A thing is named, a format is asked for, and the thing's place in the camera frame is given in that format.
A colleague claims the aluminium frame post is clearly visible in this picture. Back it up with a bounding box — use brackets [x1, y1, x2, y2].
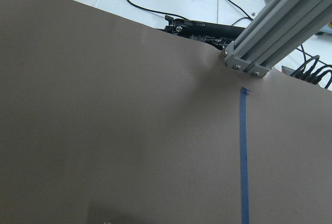
[223, 0, 331, 78]

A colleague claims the orange black connector block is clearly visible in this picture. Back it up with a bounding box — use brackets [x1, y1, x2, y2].
[281, 55, 331, 89]

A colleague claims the black clamp tool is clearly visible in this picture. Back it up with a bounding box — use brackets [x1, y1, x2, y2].
[162, 15, 245, 50]

